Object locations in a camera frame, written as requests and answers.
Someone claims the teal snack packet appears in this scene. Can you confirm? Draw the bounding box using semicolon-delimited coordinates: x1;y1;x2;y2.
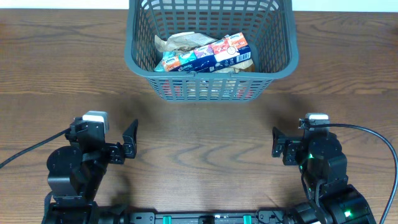
154;51;176;72

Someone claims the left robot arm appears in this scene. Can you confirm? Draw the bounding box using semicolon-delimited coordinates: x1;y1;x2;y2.
42;117;138;224

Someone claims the beige pouch white label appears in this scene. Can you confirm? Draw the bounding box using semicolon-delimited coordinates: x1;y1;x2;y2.
154;32;217;52

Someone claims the orange cracker sleeve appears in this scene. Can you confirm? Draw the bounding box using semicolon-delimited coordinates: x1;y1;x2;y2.
160;80;254;100

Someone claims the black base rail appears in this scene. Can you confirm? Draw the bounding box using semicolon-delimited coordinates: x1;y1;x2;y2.
93;211;293;224

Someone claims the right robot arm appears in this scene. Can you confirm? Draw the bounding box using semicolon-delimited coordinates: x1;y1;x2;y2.
272;127;376;224

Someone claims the grey plastic basket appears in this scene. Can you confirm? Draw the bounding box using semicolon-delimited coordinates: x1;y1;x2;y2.
124;0;299;102

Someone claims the kleenex tissue multipack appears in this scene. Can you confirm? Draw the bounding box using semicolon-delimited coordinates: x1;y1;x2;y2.
164;32;251;73

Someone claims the brown white snack pouch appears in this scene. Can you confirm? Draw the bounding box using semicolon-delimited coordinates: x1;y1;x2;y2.
215;59;255;73

